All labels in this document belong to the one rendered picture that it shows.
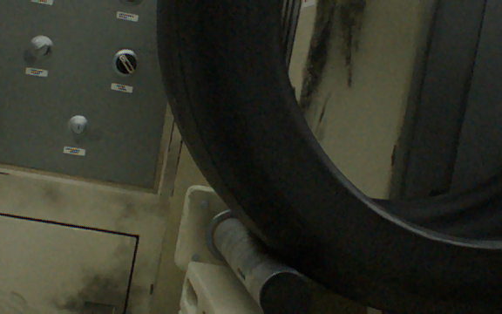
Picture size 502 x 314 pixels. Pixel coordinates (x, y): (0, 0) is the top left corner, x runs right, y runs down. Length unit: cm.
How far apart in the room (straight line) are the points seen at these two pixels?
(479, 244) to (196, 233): 40
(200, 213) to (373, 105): 24
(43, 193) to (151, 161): 16
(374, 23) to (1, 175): 56
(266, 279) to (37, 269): 66
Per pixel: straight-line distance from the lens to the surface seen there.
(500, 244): 96
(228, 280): 117
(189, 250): 125
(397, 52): 131
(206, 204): 124
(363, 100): 129
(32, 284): 154
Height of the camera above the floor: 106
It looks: 3 degrees down
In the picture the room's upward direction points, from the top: 11 degrees clockwise
